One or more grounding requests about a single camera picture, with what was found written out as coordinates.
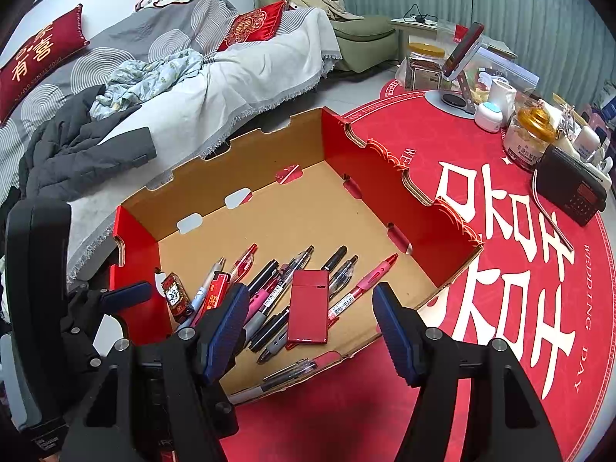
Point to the grey grip gel pen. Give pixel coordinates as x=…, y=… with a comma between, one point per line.
x=257, y=320

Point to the red round table mat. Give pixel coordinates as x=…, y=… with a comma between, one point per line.
x=541, y=282

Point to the red gel pen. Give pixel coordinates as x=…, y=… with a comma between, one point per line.
x=243, y=264

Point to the grey covered sofa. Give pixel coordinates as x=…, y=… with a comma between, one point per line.
x=191, y=119

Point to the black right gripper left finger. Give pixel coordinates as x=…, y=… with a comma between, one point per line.
x=163, y=401

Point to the red pen with clear barrel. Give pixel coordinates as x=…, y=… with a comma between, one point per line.
x=368, y=282

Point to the pink grip pen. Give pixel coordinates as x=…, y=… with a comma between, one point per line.
x=259, y=298

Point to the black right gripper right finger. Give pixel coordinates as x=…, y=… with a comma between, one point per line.
x=505, y=421

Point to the red cardboard fruit box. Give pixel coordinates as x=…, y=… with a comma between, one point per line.
x=322, y=182

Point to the green armchair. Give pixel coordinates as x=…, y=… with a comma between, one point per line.
x=365, y=43

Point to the light blue floral cloth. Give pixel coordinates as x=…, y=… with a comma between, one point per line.
x=135, y=81

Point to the white barrel pen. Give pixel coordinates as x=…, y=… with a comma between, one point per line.
x=200, y=296

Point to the red cushion with gold characters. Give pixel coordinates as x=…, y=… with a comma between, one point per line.
x=39, y=56

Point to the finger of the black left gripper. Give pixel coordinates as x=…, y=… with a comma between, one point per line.
x=115, y=301

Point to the red lighter box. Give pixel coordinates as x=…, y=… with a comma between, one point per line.
x=308, y=309

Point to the black thin marker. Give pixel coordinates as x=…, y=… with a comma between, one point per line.
x=279, y=322

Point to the red embroidered cushion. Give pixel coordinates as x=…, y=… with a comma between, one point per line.
x=260, y=24

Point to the black portable radio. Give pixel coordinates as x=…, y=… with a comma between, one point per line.
x=569, y=185

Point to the dark grey jacket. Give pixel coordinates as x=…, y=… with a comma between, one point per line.
x=71, y=154

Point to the black marker pen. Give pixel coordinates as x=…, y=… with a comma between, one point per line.
x=264, y=275

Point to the slim red lighter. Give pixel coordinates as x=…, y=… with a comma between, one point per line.
x=214, y=295

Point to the white round container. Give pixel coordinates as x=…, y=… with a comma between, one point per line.
x=488, y=117

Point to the white mug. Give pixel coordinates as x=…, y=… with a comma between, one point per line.
x=503, y=95

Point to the silver K-2020 pen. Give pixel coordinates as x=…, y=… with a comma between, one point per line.
x=281, y=377

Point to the gold lid glass jar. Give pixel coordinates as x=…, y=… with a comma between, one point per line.
x=528, y=136

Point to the phone on stand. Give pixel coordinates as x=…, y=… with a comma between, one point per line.
x=459, y=103

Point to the patterned dark lighter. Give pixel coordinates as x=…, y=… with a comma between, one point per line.
x=177, y=298

